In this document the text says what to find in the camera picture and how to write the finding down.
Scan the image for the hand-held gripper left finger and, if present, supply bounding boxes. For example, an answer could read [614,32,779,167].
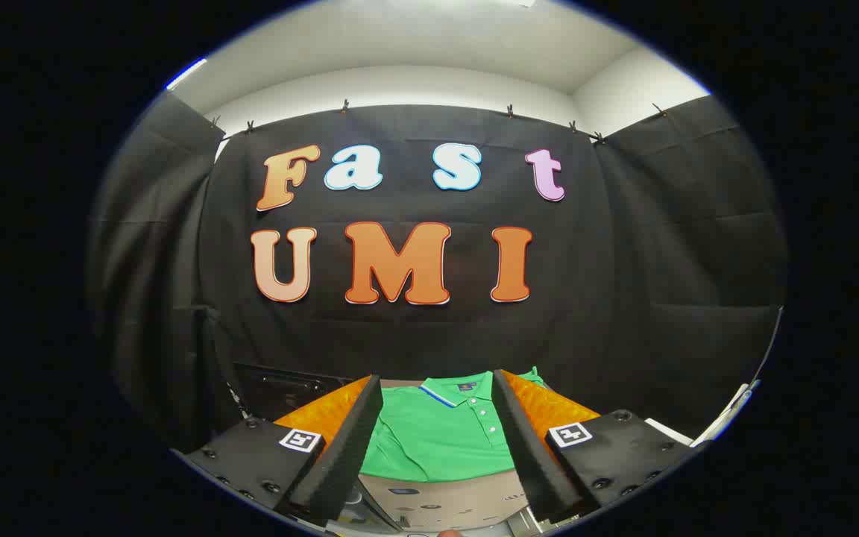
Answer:
[174,374,385,524]

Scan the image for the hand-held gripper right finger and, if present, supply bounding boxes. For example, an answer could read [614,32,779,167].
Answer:
[494,369,708,524]

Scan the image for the green polo shirt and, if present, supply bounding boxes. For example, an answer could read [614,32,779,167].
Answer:
[359,365,546,483]

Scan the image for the black backdrop cloth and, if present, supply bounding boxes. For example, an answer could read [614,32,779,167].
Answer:
[86,93,788,456]

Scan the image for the row of black cloth clips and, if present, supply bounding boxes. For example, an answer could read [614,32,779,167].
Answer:
[210,98,669,144]

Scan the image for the ceiling light strip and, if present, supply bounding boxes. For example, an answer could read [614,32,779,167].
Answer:
[166,58,208,92]

